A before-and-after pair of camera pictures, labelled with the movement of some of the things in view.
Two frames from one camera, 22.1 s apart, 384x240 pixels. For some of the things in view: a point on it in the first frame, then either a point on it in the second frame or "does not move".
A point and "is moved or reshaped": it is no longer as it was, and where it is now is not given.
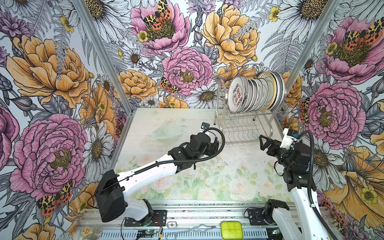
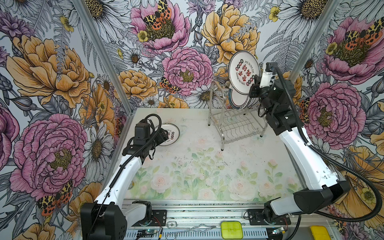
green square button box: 231,230 does not move
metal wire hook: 202,228 does not move
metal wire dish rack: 243,128 is moved or reshaped
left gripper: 209,151 → 161,135
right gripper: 275,145 → 253,93
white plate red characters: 236,94 → 173,133
